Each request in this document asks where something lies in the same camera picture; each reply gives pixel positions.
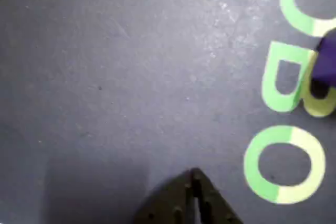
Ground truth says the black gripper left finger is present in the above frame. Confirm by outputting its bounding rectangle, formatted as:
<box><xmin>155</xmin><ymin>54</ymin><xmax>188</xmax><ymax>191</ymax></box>
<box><xmin>133</xmin><ymin>169</ymin><xmax>197</xmax><ymax>224</ymax></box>

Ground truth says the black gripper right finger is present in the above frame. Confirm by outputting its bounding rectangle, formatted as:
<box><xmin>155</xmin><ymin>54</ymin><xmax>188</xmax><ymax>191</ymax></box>
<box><xmin>193</xmin><ymin>167</ymin><xmax>244</xmax><ymax>224</ymax></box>

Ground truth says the purple cube block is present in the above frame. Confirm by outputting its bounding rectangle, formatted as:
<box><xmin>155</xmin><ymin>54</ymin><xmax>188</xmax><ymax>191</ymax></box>
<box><xmin>310</xmin><ymin>27</ymin><xmax>336</xmax><ymax>88</ymax></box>

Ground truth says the dark mat with WOWROBO print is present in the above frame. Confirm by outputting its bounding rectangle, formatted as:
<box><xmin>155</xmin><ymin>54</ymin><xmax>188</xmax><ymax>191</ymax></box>
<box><xmin>0</xmin><ymin>0</ymin><xmax>336</xmax><ymax>224</ymax></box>

